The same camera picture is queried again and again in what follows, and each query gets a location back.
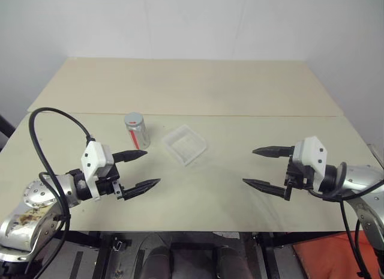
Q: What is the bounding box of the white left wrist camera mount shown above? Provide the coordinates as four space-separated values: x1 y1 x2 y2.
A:
80 140 115 202

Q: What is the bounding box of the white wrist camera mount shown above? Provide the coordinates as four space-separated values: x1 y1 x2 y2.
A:
80 140 115 202
292 136 328 191

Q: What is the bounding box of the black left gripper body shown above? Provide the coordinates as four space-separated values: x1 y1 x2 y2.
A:
95 163 125 200

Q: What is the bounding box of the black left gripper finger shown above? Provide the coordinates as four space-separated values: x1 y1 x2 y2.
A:
121 178 162 201
112 149 149 164

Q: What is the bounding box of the grey bottle cap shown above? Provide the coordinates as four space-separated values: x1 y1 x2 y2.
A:
124 112 145 126

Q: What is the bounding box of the black table frame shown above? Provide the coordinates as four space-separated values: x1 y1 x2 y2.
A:
64 230 296 279

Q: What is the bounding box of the clear square plastic tray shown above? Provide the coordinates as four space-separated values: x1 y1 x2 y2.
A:
161 125 208 166

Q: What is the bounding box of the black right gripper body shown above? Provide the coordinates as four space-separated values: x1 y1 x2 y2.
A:
284 155 315 191

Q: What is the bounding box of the clear tube with red label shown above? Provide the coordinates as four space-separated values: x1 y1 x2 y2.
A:
124 112 151 150

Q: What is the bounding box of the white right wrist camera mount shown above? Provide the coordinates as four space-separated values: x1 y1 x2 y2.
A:
292 136 328 191

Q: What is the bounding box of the dark rounded shape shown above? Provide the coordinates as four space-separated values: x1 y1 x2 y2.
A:
140 245 173 279
215 244 252 279

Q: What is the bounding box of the black object beside table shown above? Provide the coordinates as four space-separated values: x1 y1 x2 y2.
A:
0 113 17 151

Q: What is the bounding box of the orange cushion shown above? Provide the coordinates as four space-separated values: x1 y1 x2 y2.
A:
292 232 384 279

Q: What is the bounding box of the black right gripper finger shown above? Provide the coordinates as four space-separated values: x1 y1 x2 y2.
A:
252 145 296 158
242 178 293 201

